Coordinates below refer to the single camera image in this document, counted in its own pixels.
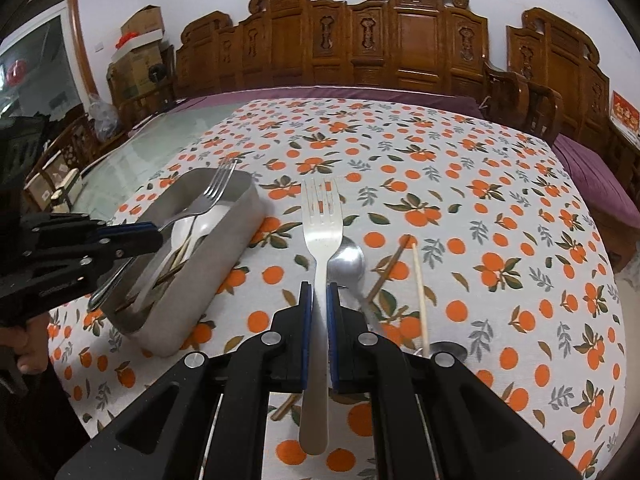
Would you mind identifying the carved wooden sofa bench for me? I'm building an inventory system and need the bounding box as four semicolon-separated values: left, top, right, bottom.
107;0;563;143

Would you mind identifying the rectangular metal tray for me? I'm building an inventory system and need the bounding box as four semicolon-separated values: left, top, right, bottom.
100;167;266;358

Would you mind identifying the small brown cardboard box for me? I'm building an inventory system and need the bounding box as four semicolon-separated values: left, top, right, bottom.
120;5;166;38

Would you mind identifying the wooden block with black band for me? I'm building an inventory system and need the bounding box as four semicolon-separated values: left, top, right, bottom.
52;167;83;211

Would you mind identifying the carved wooden armchair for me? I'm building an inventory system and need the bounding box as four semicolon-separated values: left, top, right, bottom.
506;7;640;273

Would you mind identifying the large brown cardboard box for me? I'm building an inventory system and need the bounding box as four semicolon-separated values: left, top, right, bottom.
107;45;168;103

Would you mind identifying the white flat box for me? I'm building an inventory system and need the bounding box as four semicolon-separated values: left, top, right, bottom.
111;35;166;63

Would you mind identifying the red gift box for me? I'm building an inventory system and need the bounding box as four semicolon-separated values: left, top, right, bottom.
609;91;640;137

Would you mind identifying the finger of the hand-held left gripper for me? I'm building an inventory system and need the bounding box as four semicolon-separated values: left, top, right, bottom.
20;212;164;250
0;239;165;319

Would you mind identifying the steel spoon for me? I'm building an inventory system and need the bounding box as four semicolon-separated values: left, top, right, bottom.
429;341;469;362
327;237;386;333

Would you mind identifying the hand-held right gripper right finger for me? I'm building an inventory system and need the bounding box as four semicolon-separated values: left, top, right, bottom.
326;282;583;480

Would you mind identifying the white plastic spoon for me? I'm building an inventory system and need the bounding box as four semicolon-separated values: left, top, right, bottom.
131;204;236;313

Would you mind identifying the light bamboo chopstick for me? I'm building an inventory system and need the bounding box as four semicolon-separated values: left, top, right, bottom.
410;241;432;358
170;234;198;267

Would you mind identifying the orange print tablecloth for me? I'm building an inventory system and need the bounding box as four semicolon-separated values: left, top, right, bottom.
47;97;628;480

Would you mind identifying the clear plastic bag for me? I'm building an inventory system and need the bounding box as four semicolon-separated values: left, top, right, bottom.
90;97;126;141

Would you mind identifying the slim steel fork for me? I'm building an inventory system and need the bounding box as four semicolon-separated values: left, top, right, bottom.
87;156;239;312

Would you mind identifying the person's left hand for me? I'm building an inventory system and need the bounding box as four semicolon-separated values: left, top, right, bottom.
0;316;52;375

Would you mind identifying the long purple sofa cushion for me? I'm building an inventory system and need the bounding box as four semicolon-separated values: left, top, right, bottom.
127;85;493;137

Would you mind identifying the wooden side chair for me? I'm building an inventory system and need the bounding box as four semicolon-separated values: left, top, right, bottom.
22;115;101;211

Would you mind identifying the wide steel fork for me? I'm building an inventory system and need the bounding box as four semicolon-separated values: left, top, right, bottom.
298;175;346;456

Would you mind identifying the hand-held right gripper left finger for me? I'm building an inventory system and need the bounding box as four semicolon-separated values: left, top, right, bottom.
55;281;315;480

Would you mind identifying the wooden door frame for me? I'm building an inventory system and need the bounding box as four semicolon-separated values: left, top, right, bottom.
47;0;101;106

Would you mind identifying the purple armchair cushion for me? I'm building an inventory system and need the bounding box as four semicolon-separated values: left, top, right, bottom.
552;132;638;221

